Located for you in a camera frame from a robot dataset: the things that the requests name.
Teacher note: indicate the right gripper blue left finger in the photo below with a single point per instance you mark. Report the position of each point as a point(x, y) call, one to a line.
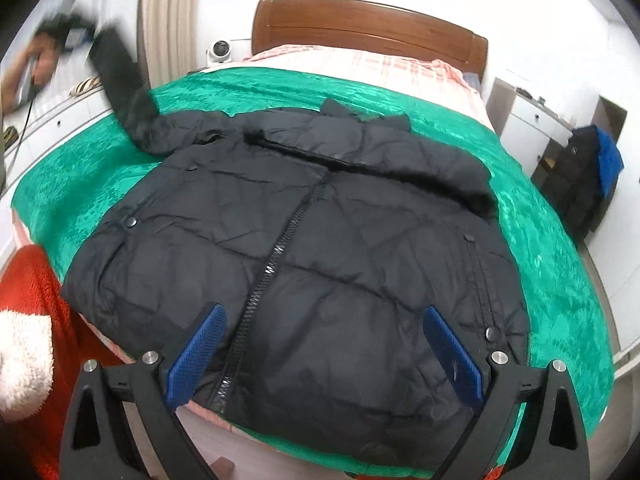
point(97, 441)

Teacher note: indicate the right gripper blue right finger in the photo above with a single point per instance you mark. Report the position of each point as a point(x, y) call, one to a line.
point(537, 407)

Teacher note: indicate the black puffer jacket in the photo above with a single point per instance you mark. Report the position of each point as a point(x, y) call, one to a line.
point(324, 236)

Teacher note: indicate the person's left hand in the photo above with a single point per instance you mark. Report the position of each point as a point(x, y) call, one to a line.
point(45, 50)

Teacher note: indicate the red fleece blanket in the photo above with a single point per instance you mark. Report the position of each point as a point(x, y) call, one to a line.
point(44, 344)

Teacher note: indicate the white dresser left side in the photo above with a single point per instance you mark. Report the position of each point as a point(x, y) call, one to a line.
point(41, 134)

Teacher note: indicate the beige curtain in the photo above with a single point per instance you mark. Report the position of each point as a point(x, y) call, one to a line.
point(167, 39)

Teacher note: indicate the small white desk fan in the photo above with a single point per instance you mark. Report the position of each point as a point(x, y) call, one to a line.
point(218, 52)

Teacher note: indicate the green satin bedspread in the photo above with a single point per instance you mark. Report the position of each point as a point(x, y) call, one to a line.
point(64, 198)

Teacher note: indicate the black coat on chair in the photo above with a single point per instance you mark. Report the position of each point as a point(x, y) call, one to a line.
point(573, 188)

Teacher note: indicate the blue garment on chair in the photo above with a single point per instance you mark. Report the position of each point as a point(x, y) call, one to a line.
point(610, 162)

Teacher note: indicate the white nightstand with drawer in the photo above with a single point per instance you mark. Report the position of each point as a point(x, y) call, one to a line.
point(526, 129)

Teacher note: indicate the brown wooden headboard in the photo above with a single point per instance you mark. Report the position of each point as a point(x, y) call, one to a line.
point(369, 26)

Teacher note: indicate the pink plaid bed sheet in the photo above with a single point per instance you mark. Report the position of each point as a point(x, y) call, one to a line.
point(437, 81)

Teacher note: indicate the white wardrobe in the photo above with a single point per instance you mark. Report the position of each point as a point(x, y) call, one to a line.
point(614, 247)

